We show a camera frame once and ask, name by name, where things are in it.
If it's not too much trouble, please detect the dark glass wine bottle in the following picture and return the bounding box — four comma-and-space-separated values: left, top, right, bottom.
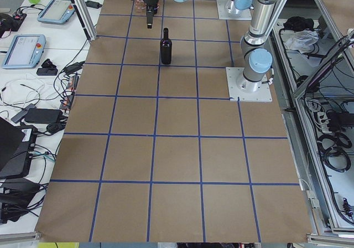
160, 28, 172, 65

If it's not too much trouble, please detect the blue teach pendant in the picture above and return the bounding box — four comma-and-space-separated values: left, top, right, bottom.
2, 34, 46, 69
37, 0, 75, 25

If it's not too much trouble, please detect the copper wire wine basket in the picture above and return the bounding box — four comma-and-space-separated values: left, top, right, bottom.
134, 0, 146, 13

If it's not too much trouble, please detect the black small stand device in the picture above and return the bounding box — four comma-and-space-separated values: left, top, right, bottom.
37, 59, 58, 76

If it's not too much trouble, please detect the black cable bundle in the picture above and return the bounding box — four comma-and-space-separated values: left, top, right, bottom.
317, 133, 353, 174

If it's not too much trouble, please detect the black laptop computer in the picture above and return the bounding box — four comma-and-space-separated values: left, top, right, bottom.
1, 118, 24, 169

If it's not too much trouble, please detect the aluminium frame post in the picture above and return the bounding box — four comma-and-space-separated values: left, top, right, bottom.
70, 0, 97, 41

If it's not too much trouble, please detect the black power adapter brick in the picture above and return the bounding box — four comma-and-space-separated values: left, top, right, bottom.
85, 1, 102, 9

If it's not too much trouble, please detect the black electronics box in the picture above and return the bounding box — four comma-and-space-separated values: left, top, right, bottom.
1, 125, 37, 179

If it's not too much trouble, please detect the crumpled white cloth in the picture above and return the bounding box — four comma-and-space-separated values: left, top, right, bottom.
284, 30, 319, 54

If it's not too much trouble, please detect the lower blue teach pendant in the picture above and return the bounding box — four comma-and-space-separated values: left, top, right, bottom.
2, 34, 46, 69

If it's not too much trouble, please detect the upper blue teach pendant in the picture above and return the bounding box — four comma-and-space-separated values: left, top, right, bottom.
37, 0, 75, 25

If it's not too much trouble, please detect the large black power brick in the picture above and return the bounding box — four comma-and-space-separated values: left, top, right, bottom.
24, 108, 63, 124

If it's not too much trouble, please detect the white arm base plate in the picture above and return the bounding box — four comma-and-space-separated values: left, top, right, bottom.
216, 0, 252, 20
226, 67, 272, 102

